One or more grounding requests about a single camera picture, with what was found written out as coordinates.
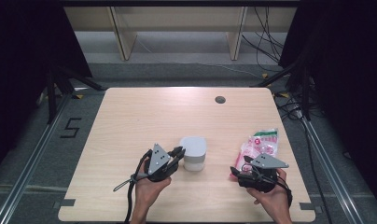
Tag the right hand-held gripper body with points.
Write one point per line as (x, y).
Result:
(267, 161)

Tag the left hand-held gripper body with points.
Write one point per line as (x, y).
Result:
(158, 160)

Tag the pink printed bag of granules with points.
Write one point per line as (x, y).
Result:
(264, 144)

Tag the white lidded seasoning container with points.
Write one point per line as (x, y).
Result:
(194, 149)

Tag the person's left hand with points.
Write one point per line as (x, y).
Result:
(149, 193)

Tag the person's right hand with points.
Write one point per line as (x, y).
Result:
(275, 200)

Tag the yellow tape piece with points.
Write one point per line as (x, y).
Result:
(79, 96)
(283, 95)
(264, 75)

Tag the black stand legs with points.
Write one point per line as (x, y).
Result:
(51, 96)
(305, 93)

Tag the dark curtain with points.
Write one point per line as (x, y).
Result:
(21, 62)
(348, 77)

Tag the light wooden shelf unit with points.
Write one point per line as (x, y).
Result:
(177, 18)

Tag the grey metal floor rail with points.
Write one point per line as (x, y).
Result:
(329, 174)
(31, 168)

